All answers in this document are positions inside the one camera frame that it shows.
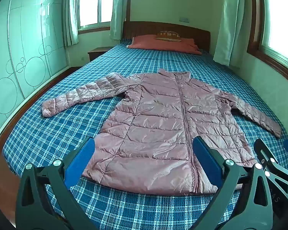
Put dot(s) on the pink puffer jacket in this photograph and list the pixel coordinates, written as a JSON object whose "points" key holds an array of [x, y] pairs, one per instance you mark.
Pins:
{"points": [[158, 124]]}

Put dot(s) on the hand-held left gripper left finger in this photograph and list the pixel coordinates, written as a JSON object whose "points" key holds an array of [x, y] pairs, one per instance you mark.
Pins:
{"points": [[78, 164]]}

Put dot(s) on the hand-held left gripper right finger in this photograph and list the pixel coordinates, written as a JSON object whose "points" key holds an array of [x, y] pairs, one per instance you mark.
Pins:
{"points": [[206, 163]]}

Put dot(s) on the wood-framed window beside wardrobe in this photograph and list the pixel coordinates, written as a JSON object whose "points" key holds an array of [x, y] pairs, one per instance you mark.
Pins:
{"points": [[88, 4]]}

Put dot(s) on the white wall socket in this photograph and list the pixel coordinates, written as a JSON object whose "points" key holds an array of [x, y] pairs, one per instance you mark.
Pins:
{"points": [[184, 19]]}

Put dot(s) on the glossy wardrobe with circle pattern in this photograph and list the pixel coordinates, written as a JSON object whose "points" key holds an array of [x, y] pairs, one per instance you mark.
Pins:
{"points": [[26, 40]]}

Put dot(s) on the wide white curtain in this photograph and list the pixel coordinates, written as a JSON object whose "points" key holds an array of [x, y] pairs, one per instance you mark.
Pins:
{"points": [[230, 24]]}

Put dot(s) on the dark wooden headboard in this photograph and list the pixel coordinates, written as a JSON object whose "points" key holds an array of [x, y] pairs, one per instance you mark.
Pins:
{"points": [[144, 28]]}

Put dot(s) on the wood-framed window beside bed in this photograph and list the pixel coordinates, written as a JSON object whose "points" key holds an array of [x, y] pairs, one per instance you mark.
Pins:
{"points": [[278, 16]]}

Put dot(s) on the narrow pale green curtain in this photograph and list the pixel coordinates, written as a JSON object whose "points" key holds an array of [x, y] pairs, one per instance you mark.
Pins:
{"points": [[70, 16]]}

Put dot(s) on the pale green curtain beside headboard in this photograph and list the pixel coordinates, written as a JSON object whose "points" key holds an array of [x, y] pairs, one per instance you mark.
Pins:
{"points": [[118, 9]]}

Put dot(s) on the folded pink blanket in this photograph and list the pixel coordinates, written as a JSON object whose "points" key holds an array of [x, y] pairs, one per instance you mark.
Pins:
{"points": [[158, 45]]}

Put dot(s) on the wooden nightstand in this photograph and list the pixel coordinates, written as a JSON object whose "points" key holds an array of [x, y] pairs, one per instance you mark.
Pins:
{"points": [[97, 52]]}

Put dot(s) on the small brown patterned pillow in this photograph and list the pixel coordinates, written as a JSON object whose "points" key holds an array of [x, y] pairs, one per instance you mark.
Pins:
{"points": [[168, 35]]}

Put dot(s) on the bed with blue plaid sheet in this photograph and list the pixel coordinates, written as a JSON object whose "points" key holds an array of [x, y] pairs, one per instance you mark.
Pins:
{"points": [[62, 136]]}

